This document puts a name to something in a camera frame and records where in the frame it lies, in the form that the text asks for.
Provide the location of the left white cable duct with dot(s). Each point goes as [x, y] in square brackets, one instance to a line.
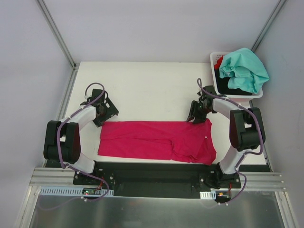
[75, 191]

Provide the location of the teal t shirt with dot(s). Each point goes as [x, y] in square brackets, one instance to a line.
[243, 70]

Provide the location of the magenta t shirt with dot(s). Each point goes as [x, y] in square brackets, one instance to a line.
[163, 140]

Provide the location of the aluminium frame rail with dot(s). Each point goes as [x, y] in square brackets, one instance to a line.
[57, 177]

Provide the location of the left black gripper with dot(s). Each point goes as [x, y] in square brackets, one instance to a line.
[108, 112]

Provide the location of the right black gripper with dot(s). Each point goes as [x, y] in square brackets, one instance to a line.
[195, 111]

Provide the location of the right white cable duct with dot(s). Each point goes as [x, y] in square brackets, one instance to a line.
[208, 195]

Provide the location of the white cable duct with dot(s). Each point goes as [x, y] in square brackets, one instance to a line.
[208, 195]
[75, 191]

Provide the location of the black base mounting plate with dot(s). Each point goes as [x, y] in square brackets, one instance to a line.
[163, 180]

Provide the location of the white plastic laundry basket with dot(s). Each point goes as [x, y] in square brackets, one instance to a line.
[214, 56]

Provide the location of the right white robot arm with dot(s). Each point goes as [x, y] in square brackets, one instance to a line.
[246, 133]

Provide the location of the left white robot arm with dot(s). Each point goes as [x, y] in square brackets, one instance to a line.
[62, 141]

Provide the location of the red t shirt in basket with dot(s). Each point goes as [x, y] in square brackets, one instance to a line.
[218, 63]

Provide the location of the black t shirt in basket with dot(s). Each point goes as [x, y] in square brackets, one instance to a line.
[222, 85]

